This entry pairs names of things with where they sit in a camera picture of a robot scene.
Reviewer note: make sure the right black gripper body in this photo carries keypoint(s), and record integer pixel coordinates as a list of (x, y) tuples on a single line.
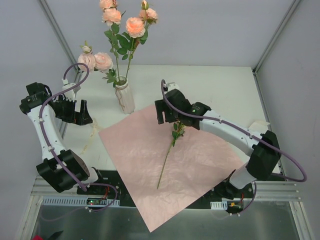
[(164, 111)]

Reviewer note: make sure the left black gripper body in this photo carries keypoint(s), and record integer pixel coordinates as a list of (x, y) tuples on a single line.
[(75, 112)]

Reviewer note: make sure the purple wrapping paper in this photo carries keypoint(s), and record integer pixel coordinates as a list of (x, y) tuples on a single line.
[(137, 146)]

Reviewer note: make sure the pink flowers with green leaves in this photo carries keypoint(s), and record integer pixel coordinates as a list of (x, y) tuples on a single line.
[(136, 32)]

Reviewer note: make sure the single pink rose stem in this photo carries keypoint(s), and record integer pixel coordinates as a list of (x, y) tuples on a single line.
[(111, 16)]

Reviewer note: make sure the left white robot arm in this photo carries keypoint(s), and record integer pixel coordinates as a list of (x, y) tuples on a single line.
[(62, 168)]

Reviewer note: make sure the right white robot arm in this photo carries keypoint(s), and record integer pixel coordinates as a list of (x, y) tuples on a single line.
[(259, 147)]

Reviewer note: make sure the white ribbed ceramic vase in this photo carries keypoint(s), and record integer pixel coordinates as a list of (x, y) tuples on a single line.
[(124, 95)]

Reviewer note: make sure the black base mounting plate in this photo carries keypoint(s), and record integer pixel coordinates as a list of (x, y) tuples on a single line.
[(113, 178)]

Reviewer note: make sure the red object at bottom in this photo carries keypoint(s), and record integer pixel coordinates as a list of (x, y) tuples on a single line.
[(37, 237)]

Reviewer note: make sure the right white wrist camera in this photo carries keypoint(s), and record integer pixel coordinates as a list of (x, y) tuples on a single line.
[(172, 86)]

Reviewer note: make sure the aluminium extrusion rail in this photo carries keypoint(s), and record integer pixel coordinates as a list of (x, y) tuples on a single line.
[(281, 191)]

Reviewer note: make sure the left white cable duct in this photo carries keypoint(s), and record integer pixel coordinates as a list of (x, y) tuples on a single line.
[(66, 201)]

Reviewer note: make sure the white cable duct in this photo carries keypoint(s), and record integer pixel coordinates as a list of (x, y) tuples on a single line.
[(225, 205), (66, 201)]

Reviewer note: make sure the left aluminium frame post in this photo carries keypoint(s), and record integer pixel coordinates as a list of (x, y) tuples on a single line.
[(57, 30)]

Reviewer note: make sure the aluminium frame post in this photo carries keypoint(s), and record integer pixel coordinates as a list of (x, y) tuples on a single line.
[(276, 35), (57, 30)]

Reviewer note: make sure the right white cable duct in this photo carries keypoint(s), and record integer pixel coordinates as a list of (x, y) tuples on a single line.
[(225, 205)]

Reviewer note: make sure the right aluminium frame post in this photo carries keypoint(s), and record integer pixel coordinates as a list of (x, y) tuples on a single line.
[(276, 35)]

